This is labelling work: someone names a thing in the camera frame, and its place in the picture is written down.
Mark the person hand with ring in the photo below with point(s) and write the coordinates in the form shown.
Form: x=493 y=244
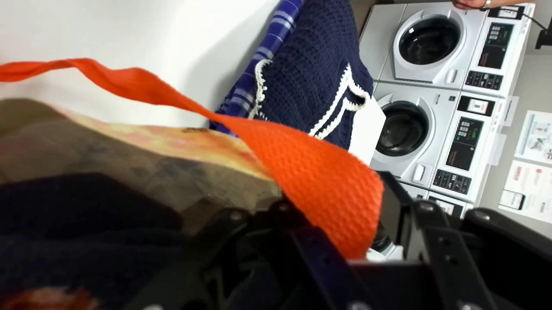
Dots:
x=475 y=4

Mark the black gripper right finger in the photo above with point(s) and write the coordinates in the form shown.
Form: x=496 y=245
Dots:
x=449 y=259

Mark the white wall poster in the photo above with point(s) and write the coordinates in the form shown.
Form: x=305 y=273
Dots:
x=537 y=139
x=529 y=190

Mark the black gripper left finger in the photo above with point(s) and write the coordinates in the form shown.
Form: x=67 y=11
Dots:
x=260 y=264

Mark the blue plaid cloth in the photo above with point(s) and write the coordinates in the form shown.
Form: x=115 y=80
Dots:
x=270 y=63

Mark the white washing machine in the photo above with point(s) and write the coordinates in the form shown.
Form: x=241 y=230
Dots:
x=455 y=144
x=460 y=52

